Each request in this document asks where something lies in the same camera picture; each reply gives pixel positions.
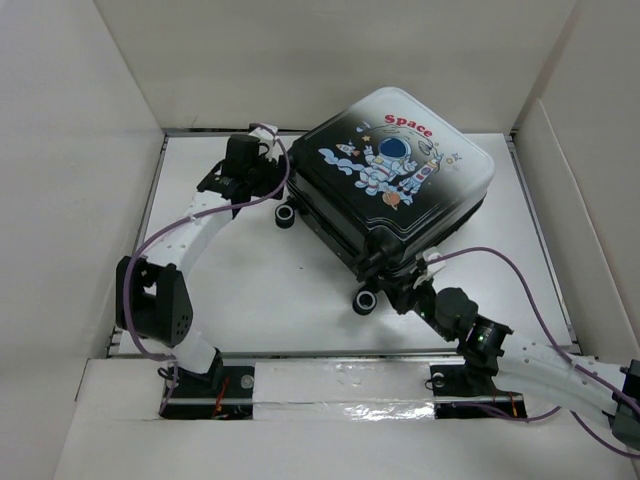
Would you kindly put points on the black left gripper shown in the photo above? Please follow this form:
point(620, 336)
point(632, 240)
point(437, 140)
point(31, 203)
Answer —
point(271, 183)

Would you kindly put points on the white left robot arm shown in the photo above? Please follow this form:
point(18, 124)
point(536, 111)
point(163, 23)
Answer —
point(153, 303)

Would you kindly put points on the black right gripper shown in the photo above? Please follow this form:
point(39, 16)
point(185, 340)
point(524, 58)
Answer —
point(400, 297)

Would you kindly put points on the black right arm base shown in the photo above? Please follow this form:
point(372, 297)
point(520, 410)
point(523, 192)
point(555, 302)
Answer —
point(457, 396)

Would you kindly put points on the black suitcase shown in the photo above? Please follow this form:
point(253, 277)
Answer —
point(381, 182)

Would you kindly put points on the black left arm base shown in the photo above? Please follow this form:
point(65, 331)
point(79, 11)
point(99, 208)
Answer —
point(225, 394)

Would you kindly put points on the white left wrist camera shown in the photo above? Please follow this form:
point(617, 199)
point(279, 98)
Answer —
point(266, 133)

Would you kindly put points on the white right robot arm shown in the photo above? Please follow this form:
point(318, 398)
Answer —
point(494, 354)

